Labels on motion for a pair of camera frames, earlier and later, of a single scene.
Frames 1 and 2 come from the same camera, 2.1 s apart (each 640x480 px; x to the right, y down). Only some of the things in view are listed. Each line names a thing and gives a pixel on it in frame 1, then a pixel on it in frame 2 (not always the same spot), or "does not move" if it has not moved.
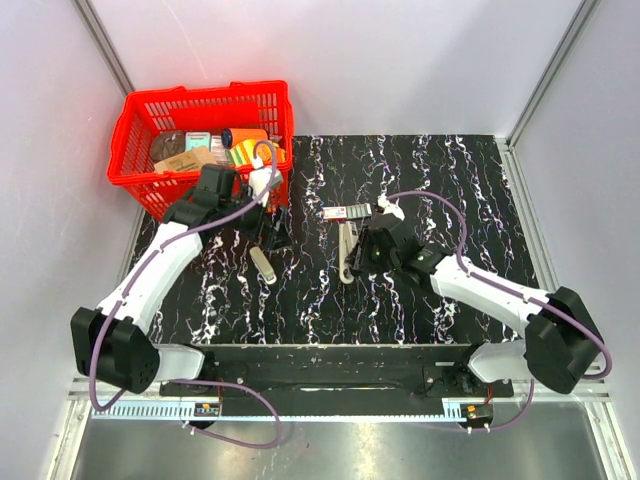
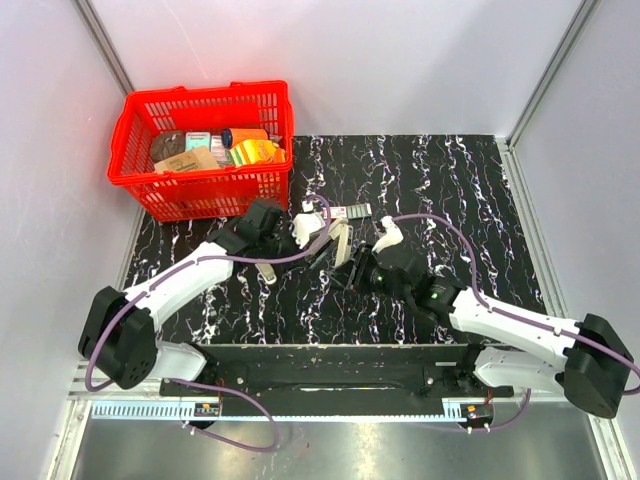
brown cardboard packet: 190,160 does not move
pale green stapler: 263,265 does not move
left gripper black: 273,236 -> 291,264
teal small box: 197,139 does not move
